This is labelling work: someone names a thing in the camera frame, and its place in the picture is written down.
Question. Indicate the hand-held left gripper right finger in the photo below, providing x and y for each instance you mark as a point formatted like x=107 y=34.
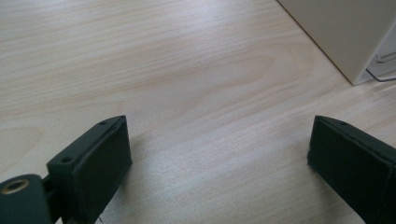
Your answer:
x=355 y=165

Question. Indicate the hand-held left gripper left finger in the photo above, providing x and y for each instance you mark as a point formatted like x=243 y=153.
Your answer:
x=93 y=168

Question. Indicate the beige cabinet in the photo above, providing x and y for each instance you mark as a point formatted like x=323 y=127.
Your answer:
x=342 y=31

